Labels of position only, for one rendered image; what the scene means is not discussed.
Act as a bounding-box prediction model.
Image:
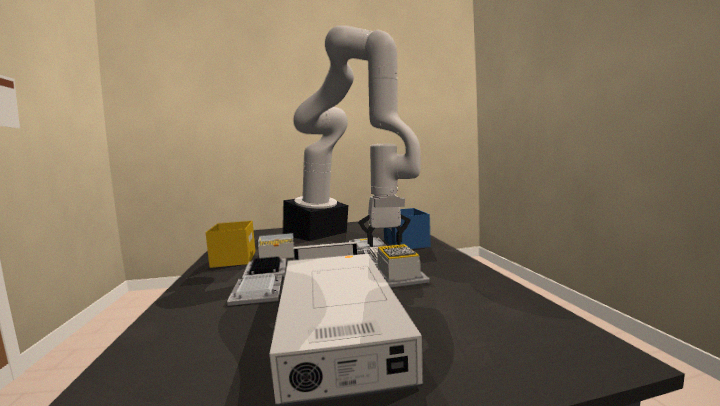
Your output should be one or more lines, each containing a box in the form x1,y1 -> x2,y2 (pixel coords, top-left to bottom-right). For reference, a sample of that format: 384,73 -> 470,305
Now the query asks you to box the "blue open-top bin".
384,208 -> 431,249

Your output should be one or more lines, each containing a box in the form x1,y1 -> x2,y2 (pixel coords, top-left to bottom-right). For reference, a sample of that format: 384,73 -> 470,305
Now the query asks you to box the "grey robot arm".
293,25 -> 421,209

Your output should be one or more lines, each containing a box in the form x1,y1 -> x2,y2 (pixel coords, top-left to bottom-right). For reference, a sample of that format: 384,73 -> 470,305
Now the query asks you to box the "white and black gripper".
358,195 -> 411,247

